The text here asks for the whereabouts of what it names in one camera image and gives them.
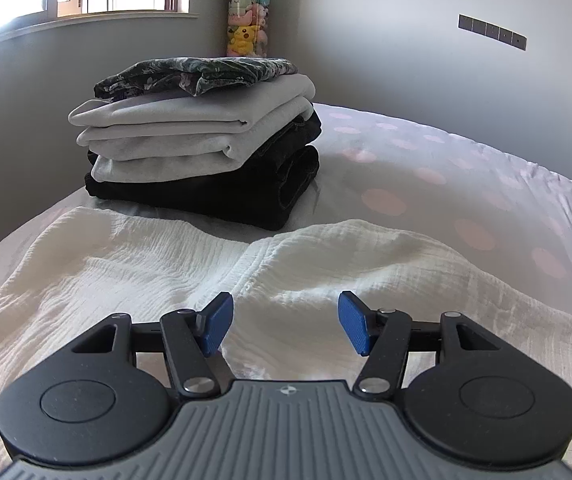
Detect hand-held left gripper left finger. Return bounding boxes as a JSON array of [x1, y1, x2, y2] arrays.
[[70, 291, 234, 400]]

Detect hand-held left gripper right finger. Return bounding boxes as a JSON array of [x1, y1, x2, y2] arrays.
[[338, 290, 503, 394]]

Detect white crinkled garment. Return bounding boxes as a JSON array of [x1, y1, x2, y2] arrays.
[[0, 206, 572, 463]]

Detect folded black pants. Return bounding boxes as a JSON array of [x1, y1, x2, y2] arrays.
[[84, 110, 322, 231]]

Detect pink polka dot bedsheet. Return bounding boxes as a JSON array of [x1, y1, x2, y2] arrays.
[[0, 101, 572, 480]]

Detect folded light grey garment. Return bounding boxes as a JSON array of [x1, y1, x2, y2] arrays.
[[68, 74, 316, 184]]

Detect folded dark floral garment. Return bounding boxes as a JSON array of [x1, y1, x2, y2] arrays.
[[93, 56, 300, 101]]

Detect clear tube of plush toys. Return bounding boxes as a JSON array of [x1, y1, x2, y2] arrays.
[[223, 0, 272, 58]]

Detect dark wall switch strip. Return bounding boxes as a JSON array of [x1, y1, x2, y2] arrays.
[[458, 14, 526, 52]]

